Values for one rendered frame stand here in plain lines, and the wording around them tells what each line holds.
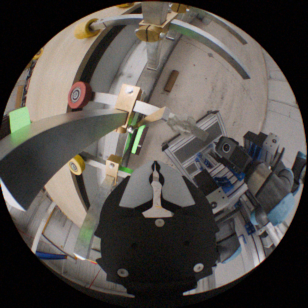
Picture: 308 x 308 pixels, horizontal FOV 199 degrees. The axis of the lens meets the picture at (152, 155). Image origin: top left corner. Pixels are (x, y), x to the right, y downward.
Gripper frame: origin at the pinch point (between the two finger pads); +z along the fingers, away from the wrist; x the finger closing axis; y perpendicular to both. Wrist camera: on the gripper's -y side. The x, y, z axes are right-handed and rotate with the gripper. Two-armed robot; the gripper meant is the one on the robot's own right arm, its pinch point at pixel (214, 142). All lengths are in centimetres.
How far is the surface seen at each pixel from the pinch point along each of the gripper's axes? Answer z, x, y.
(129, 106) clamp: -4.5, -0.8, -31.5
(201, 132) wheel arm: -3.4, 0.3, -9.9
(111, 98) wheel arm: -3.4, 0.1, -37.7
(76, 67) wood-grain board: -7, 9, -53
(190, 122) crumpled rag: -4.5, 1.4, -15.1
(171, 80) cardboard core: 75, 45, -20
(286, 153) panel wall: -14, 92, 227
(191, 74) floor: 83, 71, 1
